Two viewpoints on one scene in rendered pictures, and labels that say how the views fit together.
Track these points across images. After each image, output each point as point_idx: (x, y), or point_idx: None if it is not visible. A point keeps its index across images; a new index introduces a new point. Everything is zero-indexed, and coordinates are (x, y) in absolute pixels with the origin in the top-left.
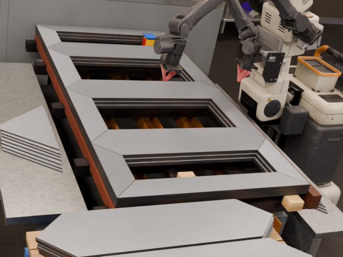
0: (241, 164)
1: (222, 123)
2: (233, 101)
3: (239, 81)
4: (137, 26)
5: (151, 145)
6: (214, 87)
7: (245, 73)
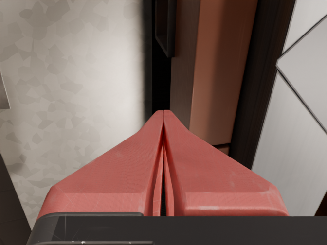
0: None
1: None
2: (14, 180)
3: (162, 110)
4: None
5: None
6: (292, 99)
7: (181, 167)
